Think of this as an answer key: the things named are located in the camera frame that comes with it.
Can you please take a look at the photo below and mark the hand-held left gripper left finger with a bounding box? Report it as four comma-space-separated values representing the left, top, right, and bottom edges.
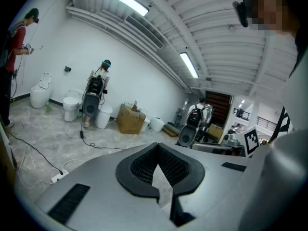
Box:
115, 142, 161, 200

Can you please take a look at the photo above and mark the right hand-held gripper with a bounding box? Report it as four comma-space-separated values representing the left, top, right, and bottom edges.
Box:
234, 126, 261, 158

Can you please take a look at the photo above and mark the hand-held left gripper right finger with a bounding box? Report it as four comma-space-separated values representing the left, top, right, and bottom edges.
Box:
157, 142, 205, 228

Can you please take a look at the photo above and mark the black metal railing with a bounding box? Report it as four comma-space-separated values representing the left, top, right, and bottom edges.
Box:
232, 107, 279, 131

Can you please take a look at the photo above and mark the small brown cardboard box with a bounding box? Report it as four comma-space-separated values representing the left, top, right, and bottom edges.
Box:
207, 123, 224, 143

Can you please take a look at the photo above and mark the brown door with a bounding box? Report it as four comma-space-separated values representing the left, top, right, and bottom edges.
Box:
205, 91, 232, 128

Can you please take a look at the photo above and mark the large brown cardboard box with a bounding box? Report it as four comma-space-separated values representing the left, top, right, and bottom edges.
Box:
116, 103, 147, 135

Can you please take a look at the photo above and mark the white plastic bucket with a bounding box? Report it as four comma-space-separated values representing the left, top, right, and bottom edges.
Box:
150, 116, 166, 133

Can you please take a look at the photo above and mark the white rounded toilet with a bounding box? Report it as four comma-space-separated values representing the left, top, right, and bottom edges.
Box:
94, 104, 113, 129

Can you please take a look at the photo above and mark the white power strip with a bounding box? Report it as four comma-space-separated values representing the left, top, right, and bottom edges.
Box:
51, 170, 70, 183

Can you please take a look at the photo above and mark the white toilet with closed lid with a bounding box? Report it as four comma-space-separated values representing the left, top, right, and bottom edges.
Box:
63, 88, 84, 122

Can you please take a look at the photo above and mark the short ceiling light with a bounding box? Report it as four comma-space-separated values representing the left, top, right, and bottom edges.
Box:
180, 52, 200, 79

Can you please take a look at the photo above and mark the white toilet with raised lid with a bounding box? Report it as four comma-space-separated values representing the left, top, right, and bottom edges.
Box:
30, 72, 52, 109

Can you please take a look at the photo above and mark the ceiling air vent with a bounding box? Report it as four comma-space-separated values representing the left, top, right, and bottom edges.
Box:
124, 15, 165, 51

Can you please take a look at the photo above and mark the black floor cable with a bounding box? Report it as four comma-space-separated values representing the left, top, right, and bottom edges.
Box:
9, 115, 126, 176

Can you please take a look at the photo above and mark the white floor cable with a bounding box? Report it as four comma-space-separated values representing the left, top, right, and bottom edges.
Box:
16, 145, 85, 190

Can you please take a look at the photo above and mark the black head-mounted camera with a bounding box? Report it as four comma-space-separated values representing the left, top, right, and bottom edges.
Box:
232, 0, 258, 28

